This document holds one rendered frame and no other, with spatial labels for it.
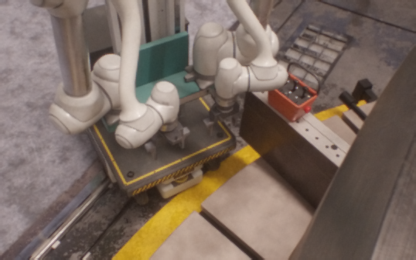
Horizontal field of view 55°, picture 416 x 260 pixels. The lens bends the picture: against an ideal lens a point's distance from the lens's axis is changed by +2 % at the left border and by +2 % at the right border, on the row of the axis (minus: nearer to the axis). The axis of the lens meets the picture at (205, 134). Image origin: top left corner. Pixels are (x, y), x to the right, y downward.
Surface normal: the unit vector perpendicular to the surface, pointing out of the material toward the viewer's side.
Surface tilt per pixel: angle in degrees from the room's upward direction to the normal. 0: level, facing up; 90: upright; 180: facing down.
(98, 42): 0
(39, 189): 0
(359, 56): 0
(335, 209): 45
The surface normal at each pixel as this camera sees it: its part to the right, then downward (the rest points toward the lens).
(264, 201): 0.04, -0.63
